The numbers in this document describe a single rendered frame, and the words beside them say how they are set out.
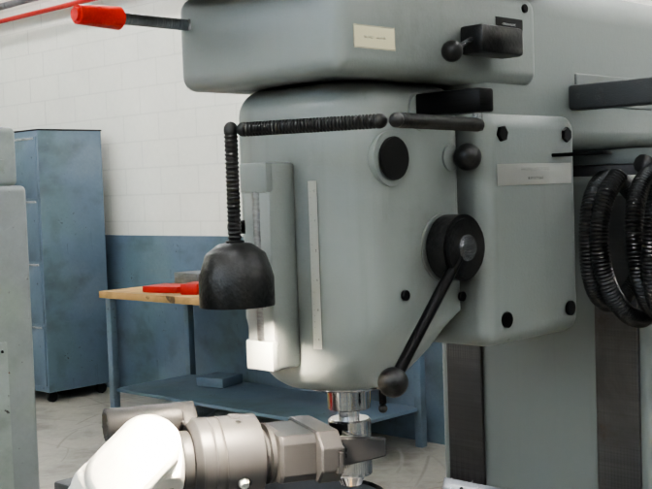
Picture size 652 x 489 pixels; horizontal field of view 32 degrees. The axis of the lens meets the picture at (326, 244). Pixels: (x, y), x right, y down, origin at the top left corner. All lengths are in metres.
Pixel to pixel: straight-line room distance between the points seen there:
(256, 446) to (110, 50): 7.76
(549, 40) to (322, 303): 0.44
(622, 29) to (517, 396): 0.50
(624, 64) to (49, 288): 7.19
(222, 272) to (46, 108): 8.56
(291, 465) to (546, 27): 0.58
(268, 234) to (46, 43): 8.50
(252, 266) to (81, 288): 7.57
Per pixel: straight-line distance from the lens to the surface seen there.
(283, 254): 1.13
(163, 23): 1.20
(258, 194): 1.13
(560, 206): 1.35
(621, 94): 1.35
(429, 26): 1.16
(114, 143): 8.79
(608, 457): 1.50
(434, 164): 1.19
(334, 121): 1.01
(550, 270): 1.33
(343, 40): 1.07
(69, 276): 8.53
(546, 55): 1.35
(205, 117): 7.93
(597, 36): 1.46
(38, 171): 8.40
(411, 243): 1.16
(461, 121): 1.09
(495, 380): 1.58
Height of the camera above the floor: 1.52
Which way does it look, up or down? 3 degrees down
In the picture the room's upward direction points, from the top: 2 degrees counter-clockwise
